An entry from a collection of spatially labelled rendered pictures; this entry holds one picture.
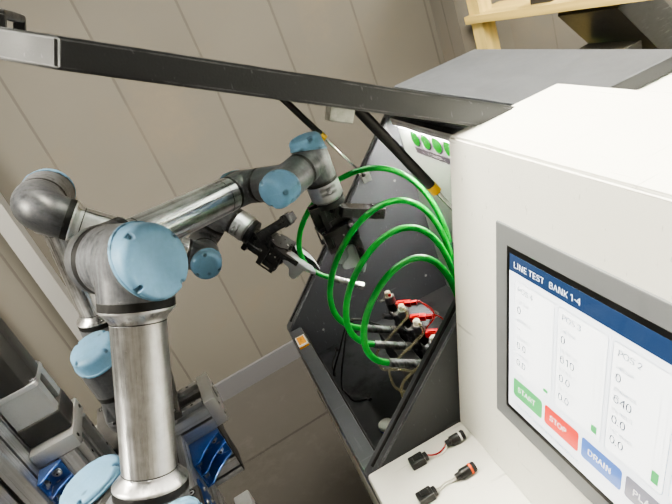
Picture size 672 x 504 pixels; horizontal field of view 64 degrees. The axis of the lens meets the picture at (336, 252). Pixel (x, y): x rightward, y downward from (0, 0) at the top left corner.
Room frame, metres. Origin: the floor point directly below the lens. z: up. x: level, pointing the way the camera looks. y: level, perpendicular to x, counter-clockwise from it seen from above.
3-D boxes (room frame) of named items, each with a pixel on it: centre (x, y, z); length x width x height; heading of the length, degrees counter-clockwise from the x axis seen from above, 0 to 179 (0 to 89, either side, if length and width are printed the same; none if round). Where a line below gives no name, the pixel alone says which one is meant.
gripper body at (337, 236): (1.16, -0.02, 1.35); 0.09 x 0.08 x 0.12; 100
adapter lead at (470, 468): (0.68, -0.03, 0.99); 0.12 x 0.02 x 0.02; 100
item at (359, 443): (1.12, 0.15, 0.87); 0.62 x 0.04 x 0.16; 10
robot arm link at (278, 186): (1.09, 0.05, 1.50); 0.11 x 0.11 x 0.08; 48
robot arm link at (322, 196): (1.15, -0.03, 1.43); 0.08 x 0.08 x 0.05
